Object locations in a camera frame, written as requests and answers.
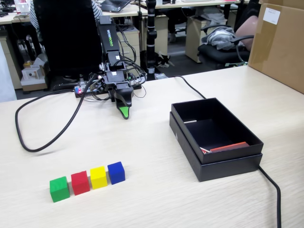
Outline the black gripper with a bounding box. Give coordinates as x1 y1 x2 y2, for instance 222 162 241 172
104 70 134 119

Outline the blue wooden cube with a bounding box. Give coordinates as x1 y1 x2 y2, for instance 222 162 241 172
107 161 126 185

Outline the yellow wooden cube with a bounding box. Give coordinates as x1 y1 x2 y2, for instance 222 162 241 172
90 166 108 190

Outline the red wooden cube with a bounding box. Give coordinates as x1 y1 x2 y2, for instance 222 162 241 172
70 170 91 196

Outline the green wooden cube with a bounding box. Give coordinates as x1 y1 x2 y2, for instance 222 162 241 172
49 176 70 203

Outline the black cardboard box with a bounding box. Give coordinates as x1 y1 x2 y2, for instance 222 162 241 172
171 97 265 165

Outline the open cardboard box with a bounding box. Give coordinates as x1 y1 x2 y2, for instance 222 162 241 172
20 53 50 92

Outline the black open box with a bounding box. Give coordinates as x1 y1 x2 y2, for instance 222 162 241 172
169 111 264 183

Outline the white box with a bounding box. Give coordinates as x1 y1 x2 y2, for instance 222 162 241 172
18 2 33 16

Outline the beige desk with white box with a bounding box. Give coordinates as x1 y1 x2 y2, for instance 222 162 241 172
0 11 33 25

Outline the large brown cardboard box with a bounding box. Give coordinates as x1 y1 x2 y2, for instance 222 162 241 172
247 0 304 95

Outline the small black white object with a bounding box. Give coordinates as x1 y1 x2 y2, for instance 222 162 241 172
156 52 172 68

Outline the beige drawer cabinet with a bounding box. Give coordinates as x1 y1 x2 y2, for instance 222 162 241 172
116 25 141 79

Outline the black vertical stand pole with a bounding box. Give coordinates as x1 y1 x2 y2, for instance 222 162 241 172
145 0 159 81

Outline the black mesh office chair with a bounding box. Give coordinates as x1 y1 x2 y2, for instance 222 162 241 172
33 0 103 83

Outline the beige desk with laptop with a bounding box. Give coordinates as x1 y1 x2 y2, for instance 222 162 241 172
94 3 149 19

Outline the small white carton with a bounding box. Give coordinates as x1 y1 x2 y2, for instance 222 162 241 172
21 67 41 80

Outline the person in striped shirt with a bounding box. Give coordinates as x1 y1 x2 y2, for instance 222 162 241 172
28 0 104 43

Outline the black laptop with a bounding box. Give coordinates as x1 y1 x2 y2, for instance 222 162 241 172
99 0 132 13

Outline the black office armchair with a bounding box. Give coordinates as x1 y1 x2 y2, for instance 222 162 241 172
197 23 255 70

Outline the orange matchbox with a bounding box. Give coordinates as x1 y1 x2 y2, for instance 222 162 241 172
209 141 250 153

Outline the beige side cabinet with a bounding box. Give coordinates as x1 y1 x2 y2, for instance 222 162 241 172
0 35 23 90

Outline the grey crumpled garment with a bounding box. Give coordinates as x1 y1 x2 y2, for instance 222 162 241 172
203 26 245 51

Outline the person in white clothing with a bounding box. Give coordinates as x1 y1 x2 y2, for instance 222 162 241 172
0 42 18 103

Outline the long beige office desk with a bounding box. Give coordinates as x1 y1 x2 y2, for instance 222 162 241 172
140 0 250 10

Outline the seated person with bare knee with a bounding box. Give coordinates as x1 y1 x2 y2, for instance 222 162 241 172
234 0 262 52

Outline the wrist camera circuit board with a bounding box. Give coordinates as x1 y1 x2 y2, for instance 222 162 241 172
88 75 105 93

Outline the black sleeved camera cable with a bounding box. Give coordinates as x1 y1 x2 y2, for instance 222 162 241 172
15 73 98 152

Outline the narrow beige desk pedestal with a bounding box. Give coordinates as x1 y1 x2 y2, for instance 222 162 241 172
154 16 170 57

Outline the thick smooth black cable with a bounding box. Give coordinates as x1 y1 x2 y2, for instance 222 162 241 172
171 75 283 228

